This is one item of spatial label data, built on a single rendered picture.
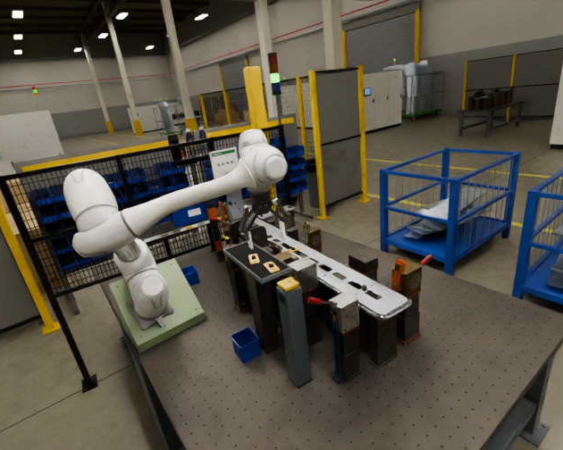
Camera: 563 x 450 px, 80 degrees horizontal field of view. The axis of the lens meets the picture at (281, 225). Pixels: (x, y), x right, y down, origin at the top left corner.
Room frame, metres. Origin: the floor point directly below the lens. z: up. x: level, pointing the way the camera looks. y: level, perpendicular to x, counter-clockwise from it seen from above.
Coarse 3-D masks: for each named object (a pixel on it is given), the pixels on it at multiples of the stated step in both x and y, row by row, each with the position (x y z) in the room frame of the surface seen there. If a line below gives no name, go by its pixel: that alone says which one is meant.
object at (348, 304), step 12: (336, 300) 1.06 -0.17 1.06; (348, 300) 1.05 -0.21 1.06; (336, 312) 1.03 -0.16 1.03; (348, 312) 1.02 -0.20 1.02; (336, 324) 1.03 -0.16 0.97; (348, 324) 1.02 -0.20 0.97; (336, 336) 1.04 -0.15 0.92; (348, 336) 1.03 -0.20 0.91; (336, 348) 1.04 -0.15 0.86; (348, 348) 1.03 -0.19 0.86; (336, 360) 1.06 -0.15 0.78; (348, 360) 1.02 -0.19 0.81; (336, 372) 1.05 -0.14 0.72; (348, 372) 1.02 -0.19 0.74; (360, 372) 1.05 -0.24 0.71
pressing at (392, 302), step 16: (272, 240) 1.81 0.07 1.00; (288, 240) 1.79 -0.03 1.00; (320, 256) 1.54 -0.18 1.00; (320, 272) 1.38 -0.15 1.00; (336, 272) 1.36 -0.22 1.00; (352, 272) 1.34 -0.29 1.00; (336, 288) 1.22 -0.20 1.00; (352, 288) 1.21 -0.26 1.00; (368, 288) 1.20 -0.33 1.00; (384, 288) 1.18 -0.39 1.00; (368, 304) 1.09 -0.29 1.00; (384, 304) 1.08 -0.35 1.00; (400, 304) 1.06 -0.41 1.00
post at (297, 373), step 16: (288, 304) 1.02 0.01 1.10; (288, 320) 1.02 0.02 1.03; (304, 320) 1.05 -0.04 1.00; (288, 336) 1.04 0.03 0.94; (304, 336) 1.04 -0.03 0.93; (288, 352) 1.05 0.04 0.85; (304, 352) 1.04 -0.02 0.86; (288, 368) 1.07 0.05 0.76; (304, 368) 1.03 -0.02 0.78; (304, 384) 1.03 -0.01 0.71
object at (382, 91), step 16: (368, 80) 12.49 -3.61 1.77; (384, 80) 12.98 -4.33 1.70; (400, 80) 13.50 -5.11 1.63; (368, 96) 12.48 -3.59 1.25; (384, 96) 12.97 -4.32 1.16; (400, 96) 13.49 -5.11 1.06; (368, 112) 12.47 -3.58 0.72; (384, 112) 12.97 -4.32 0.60; (400, 112) 13.51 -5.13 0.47; (368, 128) 12.45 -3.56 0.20; (384, 128) 13.01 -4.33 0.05
